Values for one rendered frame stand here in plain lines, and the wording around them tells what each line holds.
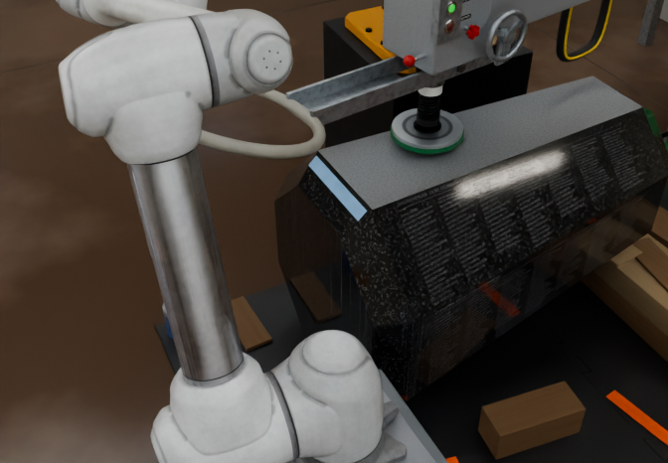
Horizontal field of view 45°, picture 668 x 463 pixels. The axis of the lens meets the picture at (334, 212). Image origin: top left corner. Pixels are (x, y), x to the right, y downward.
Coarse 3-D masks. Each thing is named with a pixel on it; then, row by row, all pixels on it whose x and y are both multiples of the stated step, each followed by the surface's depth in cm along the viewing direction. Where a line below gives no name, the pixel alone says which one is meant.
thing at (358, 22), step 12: (360, 12) 324; (372, 12) 324; (348, 24) 319; (360, 24) 315; (372, 24) 315; (360, 36) 312; (372, 36) 307; (372, 48) 305; (384, 48) 299; (408, 72) 291
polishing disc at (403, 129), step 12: (396, 120) 245; (408, 120) 245; (444, 120) 245; (456, 120) 244; (396, 132) 240; (408, 132) 239; (444, 132) 239; (456, 132) 239; (408, 144) 236; (420, 144) 234; (432, 144) 234; (444, 144) 235
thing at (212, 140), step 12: (264, 96) 213; (276, 96) 212; (288, 108) 210; (300, 108) 208; (312, 120) 202; (204, 132) 172; (324, 132) 196; (204, 144) 172; (216, 144) 171; (228, 144) 172; (240, 144) 173; (252, 144) 174; (264, 144) 176; (300, 144) 183; (312, 144) 186; (252, 156) 175; (264, 156) 176; (276, 156) 177; (288, 156) 179; (300, 156) 183
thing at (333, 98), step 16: (384, 64) 225; (400, 64) 229; (464, 64) 228; (480, 64) 233; (336, 80) 217; (352, 80) 221; (368, 80) 225; (384, 80) 225; (400, 80) 216; (416, 80) 220; (432, 80) 224; (288, 96) 210; (304, 96) 213; (320, 96) 217; (336, 96) 218; (352, 96) 209; (368, 96) 212; (384, 96) 215; (320, 112) 204; (336, 112) 208; (352, 112) 211
